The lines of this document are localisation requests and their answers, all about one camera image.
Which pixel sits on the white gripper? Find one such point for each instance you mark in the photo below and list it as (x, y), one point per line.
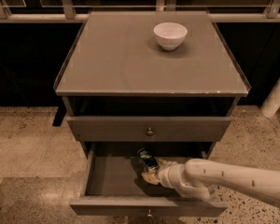
(168, 174)

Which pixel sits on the green soda can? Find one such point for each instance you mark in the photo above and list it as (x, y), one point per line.
(148, 160)

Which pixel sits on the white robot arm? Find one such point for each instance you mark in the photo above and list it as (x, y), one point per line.
(196, 177)

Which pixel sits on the brass top drawer knob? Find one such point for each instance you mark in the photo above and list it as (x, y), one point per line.
(150, 131)

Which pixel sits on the brass drawer knob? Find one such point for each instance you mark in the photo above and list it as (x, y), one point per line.
(150, 131)
(149, 213)

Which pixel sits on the brass middle drawer knob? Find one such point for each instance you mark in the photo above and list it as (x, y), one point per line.
(149, 213)

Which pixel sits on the open grey middle drawer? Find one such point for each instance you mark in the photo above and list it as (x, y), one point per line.
(114, 186)

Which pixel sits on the grey drawer cabinet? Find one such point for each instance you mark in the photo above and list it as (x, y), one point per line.
(117, 69)

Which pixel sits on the grey top drawer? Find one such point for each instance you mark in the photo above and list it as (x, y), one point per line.
(134, 129)

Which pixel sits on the white ceramic bowl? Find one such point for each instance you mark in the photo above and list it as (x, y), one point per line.
(170, 35)

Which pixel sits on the white pillar post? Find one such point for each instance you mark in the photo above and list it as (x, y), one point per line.
(272, 102)

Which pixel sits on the metal railing frame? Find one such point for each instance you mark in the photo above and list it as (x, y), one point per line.
(80, 10)

